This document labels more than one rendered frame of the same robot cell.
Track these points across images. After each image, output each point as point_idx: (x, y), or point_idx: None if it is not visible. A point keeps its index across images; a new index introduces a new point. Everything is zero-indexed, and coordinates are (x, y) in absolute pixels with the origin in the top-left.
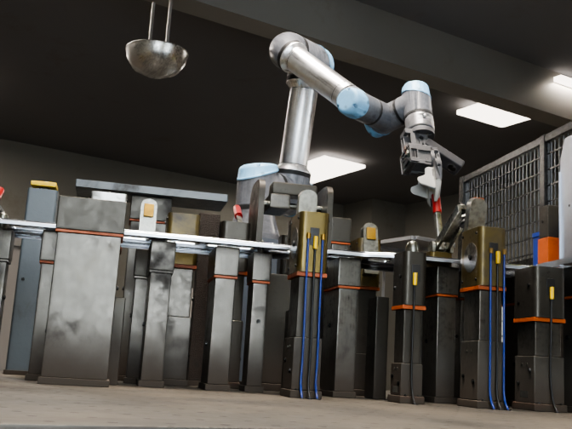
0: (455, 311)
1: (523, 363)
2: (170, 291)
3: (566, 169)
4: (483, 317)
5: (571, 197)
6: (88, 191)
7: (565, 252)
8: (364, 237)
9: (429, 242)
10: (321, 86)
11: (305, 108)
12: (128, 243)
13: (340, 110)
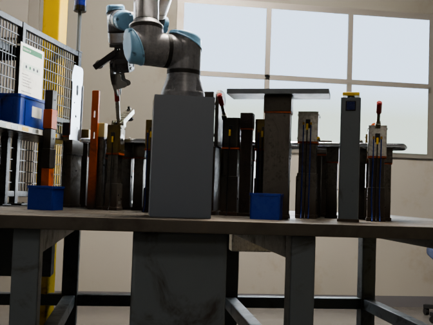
0: (131, 164)
1: (133, 189)
2: None
3: (74, 82)
4: None
5: (75, 98)
6: (321, 97)
7: (71, 126)
8: None
9: (124, 120)
10: (171, 2)
11: None
12: (296, 142)
13: (167, 30)
